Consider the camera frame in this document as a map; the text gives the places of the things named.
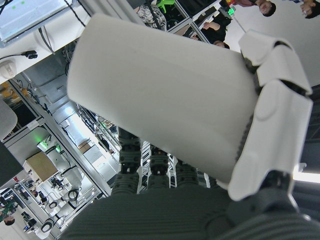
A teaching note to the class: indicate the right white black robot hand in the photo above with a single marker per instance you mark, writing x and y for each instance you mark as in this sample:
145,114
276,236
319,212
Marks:
275,125

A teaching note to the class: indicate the white cup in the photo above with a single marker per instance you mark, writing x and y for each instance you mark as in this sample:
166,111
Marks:
162,87

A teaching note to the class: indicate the person in black shirt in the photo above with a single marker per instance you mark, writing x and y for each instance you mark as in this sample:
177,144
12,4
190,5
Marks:
216,27

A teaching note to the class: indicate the person with black hair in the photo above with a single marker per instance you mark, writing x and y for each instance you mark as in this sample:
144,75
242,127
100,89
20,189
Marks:
267,7
312,8

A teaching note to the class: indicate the person in camouflage clothing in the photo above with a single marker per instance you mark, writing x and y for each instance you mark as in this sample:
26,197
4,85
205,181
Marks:
150,15

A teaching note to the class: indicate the wooden box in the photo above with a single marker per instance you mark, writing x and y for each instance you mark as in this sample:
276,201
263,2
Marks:
40,165

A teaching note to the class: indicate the black dongle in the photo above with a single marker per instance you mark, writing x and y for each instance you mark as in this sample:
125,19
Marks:
31,54

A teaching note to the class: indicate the grey chair back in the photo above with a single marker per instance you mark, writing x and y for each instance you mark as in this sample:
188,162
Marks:
7,117

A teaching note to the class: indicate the black monitor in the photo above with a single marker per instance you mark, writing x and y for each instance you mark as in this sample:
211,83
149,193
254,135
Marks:
8,165

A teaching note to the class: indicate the white computer mouse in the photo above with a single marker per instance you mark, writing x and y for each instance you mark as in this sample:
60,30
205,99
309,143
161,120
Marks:
7,70

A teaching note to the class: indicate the green plastic frame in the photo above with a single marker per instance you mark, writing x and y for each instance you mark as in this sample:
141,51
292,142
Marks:
165,4

